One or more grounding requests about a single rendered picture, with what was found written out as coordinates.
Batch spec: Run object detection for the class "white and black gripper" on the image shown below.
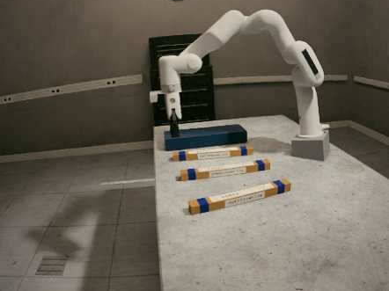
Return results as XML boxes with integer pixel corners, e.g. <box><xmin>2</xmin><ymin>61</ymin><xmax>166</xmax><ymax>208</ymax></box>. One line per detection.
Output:
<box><xmin>163</xmin><ymin>91</ymin><xmax>181</xmax><ymax>138</ymax></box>

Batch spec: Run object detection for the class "dark blue rectangular slab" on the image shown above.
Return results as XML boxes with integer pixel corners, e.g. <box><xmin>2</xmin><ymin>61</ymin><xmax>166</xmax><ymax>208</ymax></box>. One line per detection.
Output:
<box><xmin>164</xmin><ymin>124</ymin><xmax>247</xmax><ymax>151</ymax></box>

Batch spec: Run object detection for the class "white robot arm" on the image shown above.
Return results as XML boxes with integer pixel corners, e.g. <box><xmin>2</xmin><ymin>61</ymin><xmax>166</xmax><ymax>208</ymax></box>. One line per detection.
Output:
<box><xmin>150</xmin><ymin>10</ymin><xmax>329</xmax><ymax>139</ymax></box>

